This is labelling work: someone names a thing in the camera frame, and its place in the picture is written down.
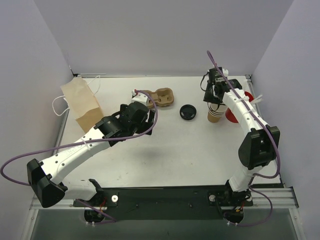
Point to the stack of black lids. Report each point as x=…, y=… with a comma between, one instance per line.
x=188, y=112

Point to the red cylindrical holder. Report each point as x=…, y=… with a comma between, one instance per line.
x=230, y=114

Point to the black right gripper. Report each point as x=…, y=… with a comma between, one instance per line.
x=211, y=97

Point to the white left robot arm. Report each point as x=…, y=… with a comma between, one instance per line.
x=47, y=178

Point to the brown pulp cup carrier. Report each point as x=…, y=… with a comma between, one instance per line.
x=162, y=97

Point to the aluminium frame rail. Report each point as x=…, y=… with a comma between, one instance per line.
x=281, y=198

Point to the stack of paper cups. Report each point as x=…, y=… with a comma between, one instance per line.
x=215, y=112

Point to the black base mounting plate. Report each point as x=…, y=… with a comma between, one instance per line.
x=198, y=202

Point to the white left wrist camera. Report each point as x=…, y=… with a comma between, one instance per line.
x=140, y=97

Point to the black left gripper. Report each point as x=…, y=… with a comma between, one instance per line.
x=150, y=122

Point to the brown paper bag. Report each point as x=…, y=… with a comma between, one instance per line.
x=81, y=103

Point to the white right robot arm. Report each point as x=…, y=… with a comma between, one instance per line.
x=260, y=144

